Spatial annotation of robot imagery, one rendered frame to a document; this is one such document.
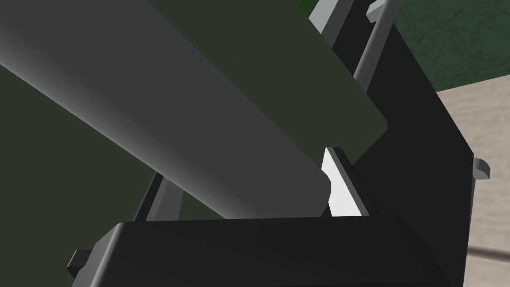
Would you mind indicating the black cupboard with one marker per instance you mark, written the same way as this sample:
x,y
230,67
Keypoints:
x,y
418,159

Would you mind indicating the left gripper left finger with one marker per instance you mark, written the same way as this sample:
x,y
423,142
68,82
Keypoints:
x,y
157,203

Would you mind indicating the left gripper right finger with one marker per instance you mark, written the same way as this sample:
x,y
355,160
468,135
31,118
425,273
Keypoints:
x,y
343,195

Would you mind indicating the dark green cupboard door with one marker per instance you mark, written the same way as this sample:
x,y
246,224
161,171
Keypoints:
x,y
44,179

